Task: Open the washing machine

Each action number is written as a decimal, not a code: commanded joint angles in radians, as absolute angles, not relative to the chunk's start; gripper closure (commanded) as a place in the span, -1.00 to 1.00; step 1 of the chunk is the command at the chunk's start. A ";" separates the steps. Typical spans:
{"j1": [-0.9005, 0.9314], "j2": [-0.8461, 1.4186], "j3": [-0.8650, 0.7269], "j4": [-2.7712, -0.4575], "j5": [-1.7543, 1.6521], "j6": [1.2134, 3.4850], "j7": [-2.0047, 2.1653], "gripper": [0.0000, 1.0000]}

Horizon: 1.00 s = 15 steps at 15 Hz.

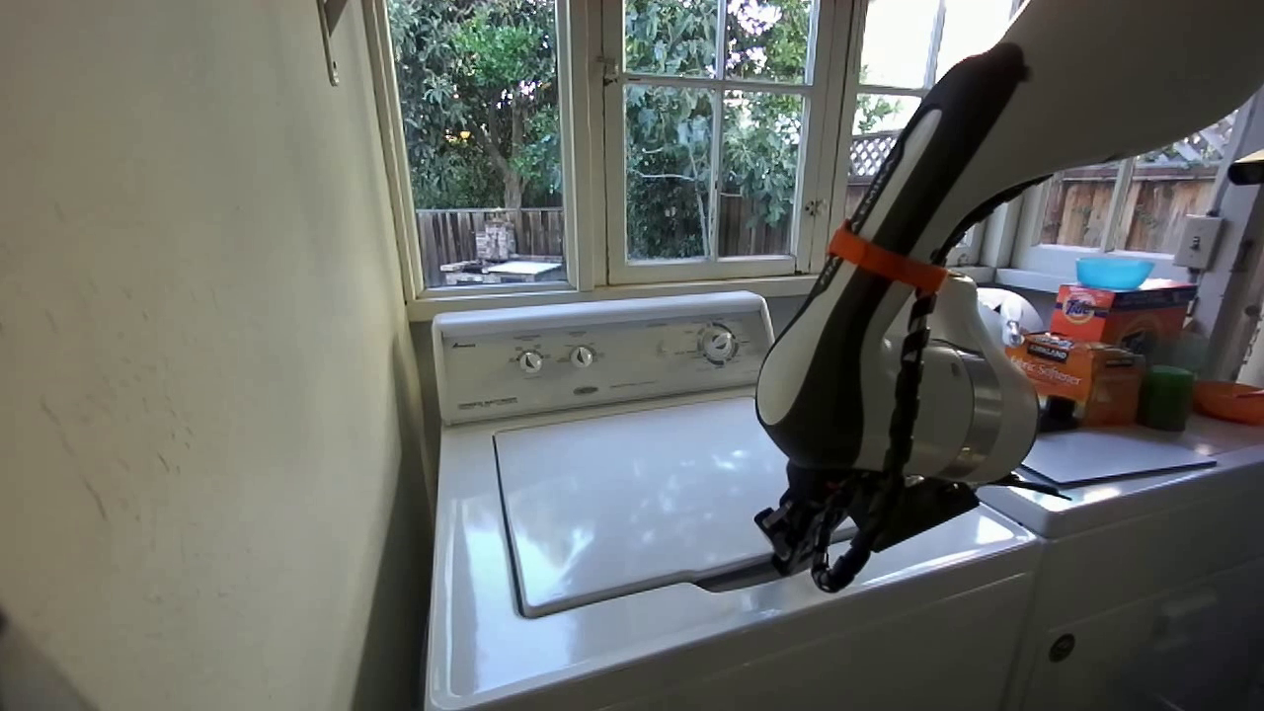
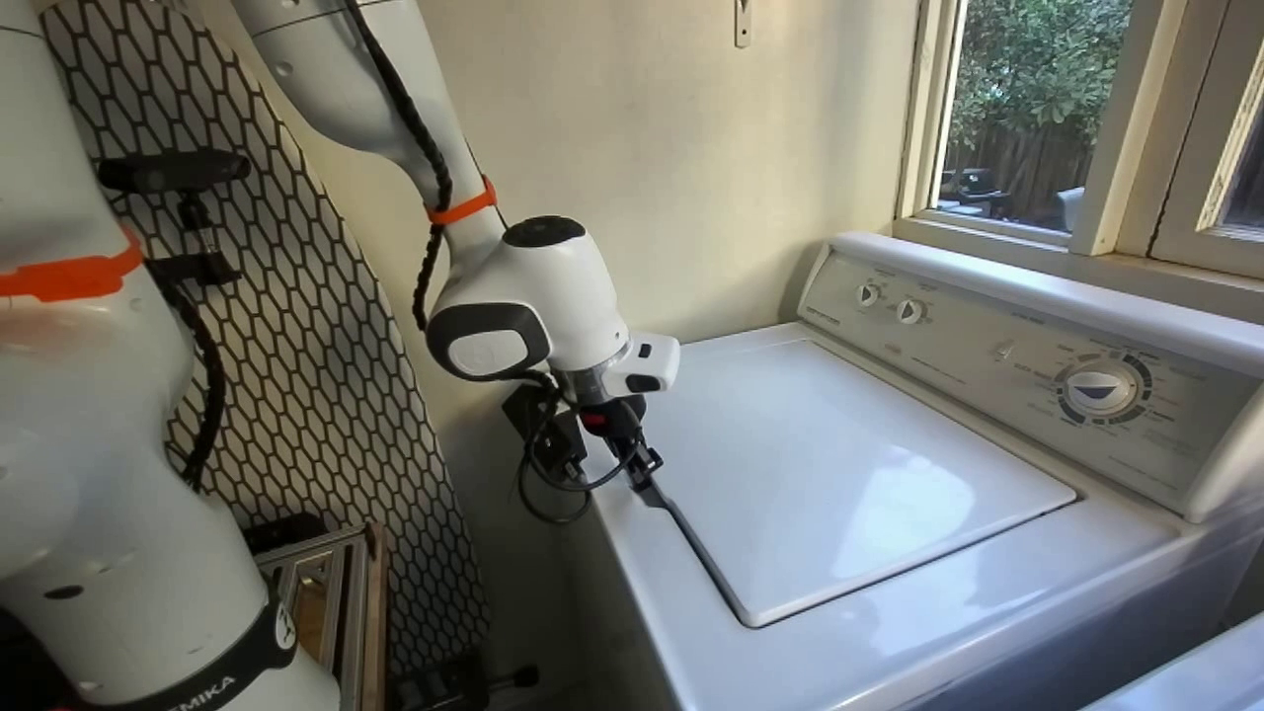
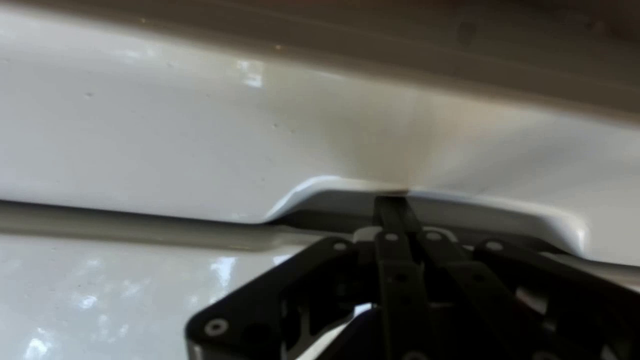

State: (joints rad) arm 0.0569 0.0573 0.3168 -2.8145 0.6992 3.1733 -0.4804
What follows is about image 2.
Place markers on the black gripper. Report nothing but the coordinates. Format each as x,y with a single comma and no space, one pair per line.
623,429

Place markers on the white washing machine lid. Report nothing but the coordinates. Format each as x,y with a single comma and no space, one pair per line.
843,459

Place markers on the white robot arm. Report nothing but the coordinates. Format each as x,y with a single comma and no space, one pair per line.
527,283

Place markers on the white top-load washing machine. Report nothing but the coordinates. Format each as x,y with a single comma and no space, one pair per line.
923,633

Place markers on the small silver washer knob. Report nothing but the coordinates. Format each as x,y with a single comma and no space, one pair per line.
910,308
867,292

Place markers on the honeycomb pattern ironing board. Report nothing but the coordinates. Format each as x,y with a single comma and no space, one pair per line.
331,397

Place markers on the large washer timer dial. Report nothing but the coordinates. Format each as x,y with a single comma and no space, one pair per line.
1105,387

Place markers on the white dryer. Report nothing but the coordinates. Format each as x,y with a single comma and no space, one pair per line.
1187,671

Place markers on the white multi-pane window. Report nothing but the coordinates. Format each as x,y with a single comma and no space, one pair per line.
1121,120

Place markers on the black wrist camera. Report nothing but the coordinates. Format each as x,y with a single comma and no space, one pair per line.
542,429

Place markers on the silver metal frame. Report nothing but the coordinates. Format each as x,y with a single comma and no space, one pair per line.
337,594

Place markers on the metal wall hook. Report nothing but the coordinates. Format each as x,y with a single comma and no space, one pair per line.
743,22

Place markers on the black T-shaped bracket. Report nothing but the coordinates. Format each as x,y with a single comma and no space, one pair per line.
170,172

